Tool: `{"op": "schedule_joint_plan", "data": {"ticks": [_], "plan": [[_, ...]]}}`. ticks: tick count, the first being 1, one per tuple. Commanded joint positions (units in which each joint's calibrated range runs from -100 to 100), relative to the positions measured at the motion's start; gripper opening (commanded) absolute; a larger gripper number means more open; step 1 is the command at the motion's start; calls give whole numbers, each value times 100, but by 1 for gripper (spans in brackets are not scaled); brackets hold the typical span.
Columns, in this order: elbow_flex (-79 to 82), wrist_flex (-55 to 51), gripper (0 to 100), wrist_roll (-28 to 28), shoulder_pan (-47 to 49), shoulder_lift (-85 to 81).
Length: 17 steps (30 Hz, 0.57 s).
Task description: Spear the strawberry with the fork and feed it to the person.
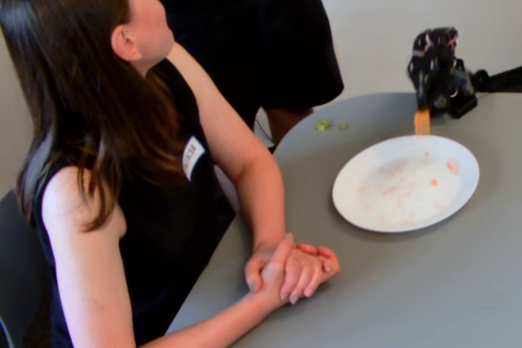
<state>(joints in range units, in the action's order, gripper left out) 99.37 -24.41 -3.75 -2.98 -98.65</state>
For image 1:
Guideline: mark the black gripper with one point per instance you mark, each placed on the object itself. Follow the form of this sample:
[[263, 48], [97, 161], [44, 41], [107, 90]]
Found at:
[[424, 93]]

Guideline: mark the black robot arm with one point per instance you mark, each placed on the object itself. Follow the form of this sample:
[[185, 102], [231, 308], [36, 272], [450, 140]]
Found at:
[[456, 79]]

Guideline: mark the woman's left forearm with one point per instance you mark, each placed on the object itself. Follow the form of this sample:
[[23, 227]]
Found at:
[[265, 209]]

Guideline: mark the standing person in black clothes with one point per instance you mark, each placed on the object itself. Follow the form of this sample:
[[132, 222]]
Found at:
[[253, 30]]

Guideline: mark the woman's left hand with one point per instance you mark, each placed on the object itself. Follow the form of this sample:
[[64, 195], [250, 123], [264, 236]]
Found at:
[[310, 266]]

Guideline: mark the black flat strip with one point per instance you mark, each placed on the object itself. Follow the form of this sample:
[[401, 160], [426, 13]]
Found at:
[[505, 81]]

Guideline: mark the small green scrap clump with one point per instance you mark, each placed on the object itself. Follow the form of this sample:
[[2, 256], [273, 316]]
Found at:
[[344, 125]]

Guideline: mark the white ceramic plate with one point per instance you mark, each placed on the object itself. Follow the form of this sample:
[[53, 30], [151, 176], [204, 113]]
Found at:
[[408, 201]]

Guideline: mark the large green scrap clump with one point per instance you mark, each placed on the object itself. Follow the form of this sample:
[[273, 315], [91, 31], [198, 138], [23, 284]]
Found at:
[[324, 124]]

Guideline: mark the white name tag sticker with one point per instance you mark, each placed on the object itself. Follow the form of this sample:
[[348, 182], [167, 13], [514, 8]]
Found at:
[[193, 156]]

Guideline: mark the seated woman in black top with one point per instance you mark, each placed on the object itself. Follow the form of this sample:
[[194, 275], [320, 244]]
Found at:
[[163, 221]]

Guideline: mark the dark grey chair backrest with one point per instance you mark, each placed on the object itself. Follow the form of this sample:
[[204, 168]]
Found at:
[[16, 262]]

